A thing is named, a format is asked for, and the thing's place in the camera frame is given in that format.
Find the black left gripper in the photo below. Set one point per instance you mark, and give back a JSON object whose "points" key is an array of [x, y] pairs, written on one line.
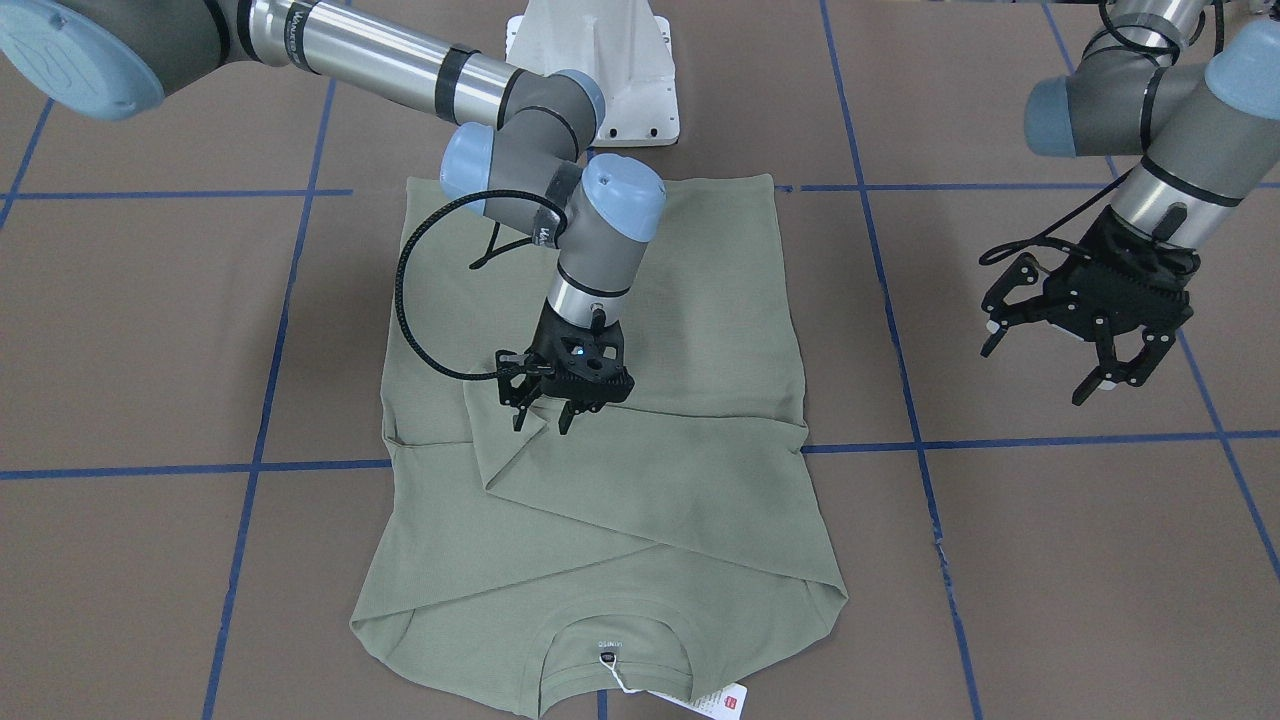
{"points": [[1060, 298]]}

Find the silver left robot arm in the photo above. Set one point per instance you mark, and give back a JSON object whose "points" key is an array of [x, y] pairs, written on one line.
{"points": [[1205, 136]]}

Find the white camera mast base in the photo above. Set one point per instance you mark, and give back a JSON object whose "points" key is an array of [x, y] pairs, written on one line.
{"points": [[623, 46]]}

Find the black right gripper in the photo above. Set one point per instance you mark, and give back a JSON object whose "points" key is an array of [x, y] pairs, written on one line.
{"points": [[541, 362]]}

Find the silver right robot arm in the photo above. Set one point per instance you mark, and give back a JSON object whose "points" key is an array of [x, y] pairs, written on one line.
{"points": [[516, 155]]}

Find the white red garment hang tag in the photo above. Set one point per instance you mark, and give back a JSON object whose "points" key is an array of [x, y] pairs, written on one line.
{"points": [[725, 704]]}

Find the olive green long-sleeve shirt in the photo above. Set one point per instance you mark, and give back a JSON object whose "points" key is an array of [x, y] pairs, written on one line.
{"points": [[671, 543]]}

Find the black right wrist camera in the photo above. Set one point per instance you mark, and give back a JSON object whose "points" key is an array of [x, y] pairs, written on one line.
{"points": [[513, 369]]}

